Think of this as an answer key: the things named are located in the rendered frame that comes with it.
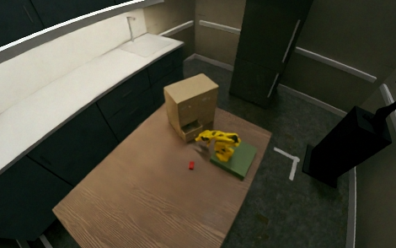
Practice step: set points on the tan wooden chest of drawers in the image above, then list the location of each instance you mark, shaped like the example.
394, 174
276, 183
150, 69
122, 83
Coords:
182, 91

